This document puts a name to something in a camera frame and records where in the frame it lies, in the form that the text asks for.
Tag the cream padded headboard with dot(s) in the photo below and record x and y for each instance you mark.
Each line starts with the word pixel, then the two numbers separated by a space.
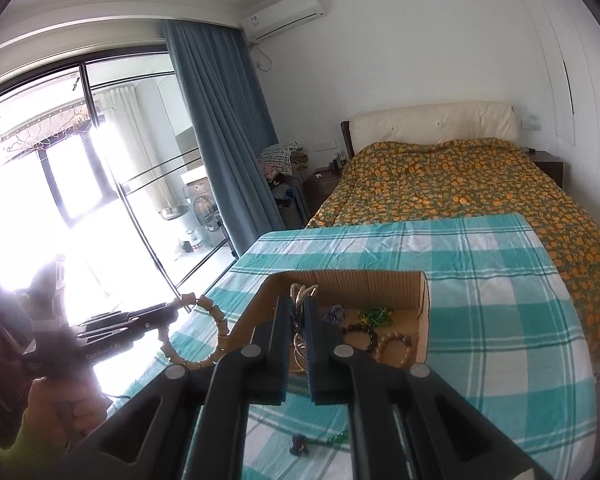
pixel 430 122

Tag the pile of clothes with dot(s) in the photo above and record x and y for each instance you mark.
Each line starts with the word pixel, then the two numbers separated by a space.
pixel 282 157

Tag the washing machine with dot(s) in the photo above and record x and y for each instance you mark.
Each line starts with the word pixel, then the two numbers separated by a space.
pixel 205 210

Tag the white wardrobe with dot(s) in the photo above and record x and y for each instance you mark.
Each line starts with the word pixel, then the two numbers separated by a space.
pixel 575 70

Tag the thin metal bangles with bells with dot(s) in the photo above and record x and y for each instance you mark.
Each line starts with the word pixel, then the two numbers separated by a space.
pixel 300 325

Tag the orange patterned bed blanket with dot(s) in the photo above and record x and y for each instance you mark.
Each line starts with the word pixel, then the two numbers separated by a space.
pixel 455 185

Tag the glass sliding door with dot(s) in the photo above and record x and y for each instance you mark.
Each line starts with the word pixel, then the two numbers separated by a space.
pixel 130 200

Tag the person's left hand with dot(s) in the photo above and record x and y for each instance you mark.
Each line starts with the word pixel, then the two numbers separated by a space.
pixel 55 400

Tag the blue curtain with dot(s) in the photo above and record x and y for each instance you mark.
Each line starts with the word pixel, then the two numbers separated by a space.
pixel 220 135

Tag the white air conditioner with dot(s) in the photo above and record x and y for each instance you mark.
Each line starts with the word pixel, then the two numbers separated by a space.
pixel 282 17

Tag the dark wooden nightstand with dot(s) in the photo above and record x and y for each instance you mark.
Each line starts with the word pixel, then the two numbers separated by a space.
pixel 322 187
pixel 547 165

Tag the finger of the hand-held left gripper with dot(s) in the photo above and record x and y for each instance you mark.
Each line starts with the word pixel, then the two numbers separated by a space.
pixel 140 329
pixel 140 312

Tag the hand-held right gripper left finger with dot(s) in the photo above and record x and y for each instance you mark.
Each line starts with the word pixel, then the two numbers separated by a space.
pixel 279 355

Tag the printed cardboard box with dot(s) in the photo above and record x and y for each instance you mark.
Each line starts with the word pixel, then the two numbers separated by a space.
pixel 410 305

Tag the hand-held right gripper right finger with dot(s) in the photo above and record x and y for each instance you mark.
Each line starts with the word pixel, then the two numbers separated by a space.
pixel 317 360

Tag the teal checked tablecloth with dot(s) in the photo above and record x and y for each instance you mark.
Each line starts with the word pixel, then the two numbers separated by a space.
pixel 500 310

